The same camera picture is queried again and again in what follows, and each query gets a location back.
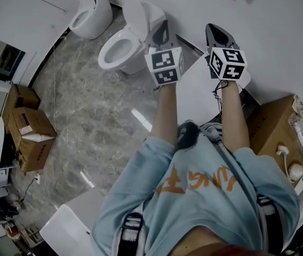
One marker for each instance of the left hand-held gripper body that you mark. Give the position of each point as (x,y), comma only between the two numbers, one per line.
(164,65)

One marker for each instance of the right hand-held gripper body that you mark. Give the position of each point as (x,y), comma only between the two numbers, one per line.
(228,64)

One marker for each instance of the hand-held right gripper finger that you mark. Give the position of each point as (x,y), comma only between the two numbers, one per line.
(209,36)
(229,39)

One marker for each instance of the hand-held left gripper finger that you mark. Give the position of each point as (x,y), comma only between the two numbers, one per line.
(153,37)
(172,39)

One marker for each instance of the person's left forearm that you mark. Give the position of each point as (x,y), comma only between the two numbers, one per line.
(164,111)

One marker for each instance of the white toilet with raised cover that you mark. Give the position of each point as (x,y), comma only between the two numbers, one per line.
(134,17)

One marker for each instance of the white rounded toilet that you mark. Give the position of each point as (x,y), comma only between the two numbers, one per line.
(100,17)

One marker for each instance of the person's right shoe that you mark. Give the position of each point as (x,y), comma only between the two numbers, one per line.
(211,129)

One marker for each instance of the large brown cardboard box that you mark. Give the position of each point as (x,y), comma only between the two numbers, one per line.
(271,132)

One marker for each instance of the clear plastic bag of parts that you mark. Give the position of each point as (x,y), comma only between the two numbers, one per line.
(300,116)

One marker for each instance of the small brown cardboard box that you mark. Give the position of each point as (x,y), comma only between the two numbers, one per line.
(20,97)

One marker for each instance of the person's light blue shirt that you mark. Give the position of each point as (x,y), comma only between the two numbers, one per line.
(193,209)

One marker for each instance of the stacked small cardboard boxes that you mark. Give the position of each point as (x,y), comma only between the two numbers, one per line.
(31,143)

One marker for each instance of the person's bare neck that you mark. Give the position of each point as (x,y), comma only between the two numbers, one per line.
(201,245)

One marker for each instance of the white rectangular basin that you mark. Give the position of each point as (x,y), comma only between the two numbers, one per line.
(68,228)

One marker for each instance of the dark glass wall panel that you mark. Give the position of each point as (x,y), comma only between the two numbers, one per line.
(7,60)

